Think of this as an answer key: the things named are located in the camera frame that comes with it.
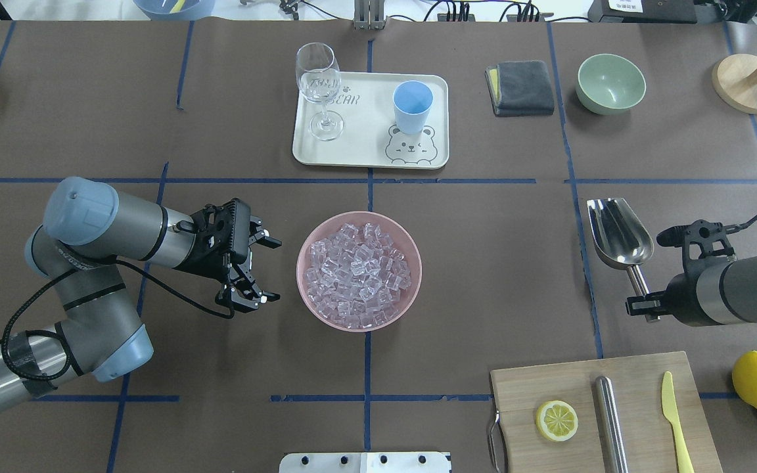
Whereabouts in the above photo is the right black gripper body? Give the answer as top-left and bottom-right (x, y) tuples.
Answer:
(661, 273), (714, 327)

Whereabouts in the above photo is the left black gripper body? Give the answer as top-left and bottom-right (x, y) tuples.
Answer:
(178, 200), (250, 282)

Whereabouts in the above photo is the metal ice scoop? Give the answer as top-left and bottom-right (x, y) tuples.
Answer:
(586, 198), (654, 300)

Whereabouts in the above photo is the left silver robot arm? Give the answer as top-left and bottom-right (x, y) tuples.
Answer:
(0, 177), (281, 412)

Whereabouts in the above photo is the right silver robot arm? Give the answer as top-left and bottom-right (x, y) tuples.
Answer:
(627, 246), (757, 327)

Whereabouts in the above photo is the clear ice cubes pile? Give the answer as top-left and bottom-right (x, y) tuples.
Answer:
(298, 222), (412, 330)

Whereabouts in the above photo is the blue plastic cup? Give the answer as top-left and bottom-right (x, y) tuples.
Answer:
(392, 80), (434, 135)

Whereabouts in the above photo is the wooden cup tree stand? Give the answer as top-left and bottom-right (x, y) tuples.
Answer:
(712, 53), (757, 114)

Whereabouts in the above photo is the pink bowl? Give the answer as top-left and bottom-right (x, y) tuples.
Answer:
(296, 212), (423, 332)

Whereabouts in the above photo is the yellow plastic knife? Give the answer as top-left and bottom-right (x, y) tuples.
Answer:
(660, 371), (695, 473)

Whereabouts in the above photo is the wooden cutting board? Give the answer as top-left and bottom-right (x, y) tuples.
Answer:
(487, 351), (724, 473)

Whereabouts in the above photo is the lemon half slice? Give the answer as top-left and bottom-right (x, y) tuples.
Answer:
(534, 400), (579, 442)

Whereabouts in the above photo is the steel rod on board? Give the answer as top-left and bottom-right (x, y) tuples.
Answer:
(594, 375), (629, 472)

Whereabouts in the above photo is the clear wine glass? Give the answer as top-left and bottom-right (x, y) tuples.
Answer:
(295, 42), (344, 143)

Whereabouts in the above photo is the cream bear tray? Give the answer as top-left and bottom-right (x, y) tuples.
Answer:
(292, 72), (450, 169)

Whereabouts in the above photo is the green ceramic bowl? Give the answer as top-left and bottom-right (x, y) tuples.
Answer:
(576, 53), (647, 116)

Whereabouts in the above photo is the yellow fork in bowl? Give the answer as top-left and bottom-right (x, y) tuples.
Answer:
(169, 0), (186, 14)

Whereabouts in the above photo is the blue bowl on desk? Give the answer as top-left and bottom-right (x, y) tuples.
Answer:
(134, 0), (216, 21)

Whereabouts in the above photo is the grey folded cloth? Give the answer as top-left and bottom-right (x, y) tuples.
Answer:
(486, 60), (555, 117)

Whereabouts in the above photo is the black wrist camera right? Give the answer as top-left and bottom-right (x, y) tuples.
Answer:
(656, 219), (739, 281)

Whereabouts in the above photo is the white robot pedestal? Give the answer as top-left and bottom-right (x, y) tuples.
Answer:
(279, 451), (453, 472)

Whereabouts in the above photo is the aluminium frame post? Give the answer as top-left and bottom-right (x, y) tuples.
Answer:
(354, 0), (387, 30)

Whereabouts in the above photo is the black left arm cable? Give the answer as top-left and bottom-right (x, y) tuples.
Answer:
(1, 258), (238, 383)

